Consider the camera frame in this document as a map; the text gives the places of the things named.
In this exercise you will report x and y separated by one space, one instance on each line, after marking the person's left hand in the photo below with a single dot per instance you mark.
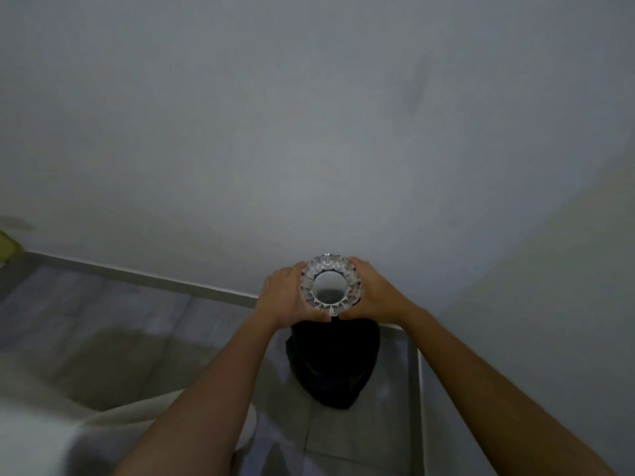
282 296

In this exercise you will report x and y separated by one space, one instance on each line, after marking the person's right hand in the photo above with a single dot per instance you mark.
378 295

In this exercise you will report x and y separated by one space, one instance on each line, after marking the person's left thumb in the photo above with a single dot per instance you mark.
316 317

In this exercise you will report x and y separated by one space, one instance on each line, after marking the person's right thumb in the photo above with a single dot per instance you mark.
350 313

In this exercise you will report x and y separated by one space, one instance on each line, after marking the clear cut glass vase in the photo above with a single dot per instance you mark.
331 286

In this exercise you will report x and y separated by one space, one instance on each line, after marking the person's left forearm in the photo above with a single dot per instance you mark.
203 406

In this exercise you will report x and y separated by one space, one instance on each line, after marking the person's right forearm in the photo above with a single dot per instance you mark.
501 396

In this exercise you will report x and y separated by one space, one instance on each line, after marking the black cloth bag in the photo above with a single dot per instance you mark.
333 364

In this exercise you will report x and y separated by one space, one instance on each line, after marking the yellow-green object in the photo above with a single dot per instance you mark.
7 245

